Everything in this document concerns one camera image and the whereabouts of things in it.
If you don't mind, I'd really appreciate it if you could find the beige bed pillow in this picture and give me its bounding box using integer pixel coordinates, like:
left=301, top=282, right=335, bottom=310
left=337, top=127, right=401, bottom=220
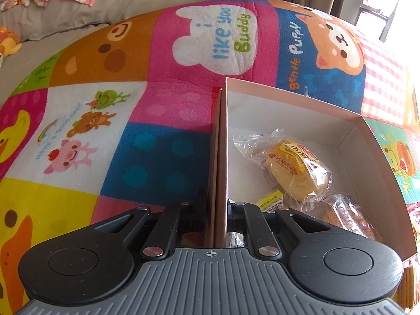
left=1, top=0, right=213, bottom=41

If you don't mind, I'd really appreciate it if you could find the yellow bun red-label wrapper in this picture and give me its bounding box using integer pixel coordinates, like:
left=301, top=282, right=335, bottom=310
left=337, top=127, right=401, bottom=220
left=233, top=129, right=332, bottom=204

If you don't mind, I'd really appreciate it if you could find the orange yellow plush toy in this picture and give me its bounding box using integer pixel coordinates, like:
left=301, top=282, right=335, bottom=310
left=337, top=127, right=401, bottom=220
left=0, top=27, right=22, bottom=66

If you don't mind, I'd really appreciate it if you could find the colourful cartoon play mat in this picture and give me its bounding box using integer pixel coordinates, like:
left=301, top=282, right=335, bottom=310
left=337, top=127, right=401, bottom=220
left=1, top=0, right=419, bottom=314

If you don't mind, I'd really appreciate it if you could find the brown cake clear wrapper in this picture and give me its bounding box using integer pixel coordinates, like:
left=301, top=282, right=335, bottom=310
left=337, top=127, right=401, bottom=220
left=301, top=193, right=382, bottom=242

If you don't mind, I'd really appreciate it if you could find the pink cardboard gift box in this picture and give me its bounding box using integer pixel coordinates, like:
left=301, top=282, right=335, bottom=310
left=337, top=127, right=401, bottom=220
left=212, top=78, right=417, bottom=260

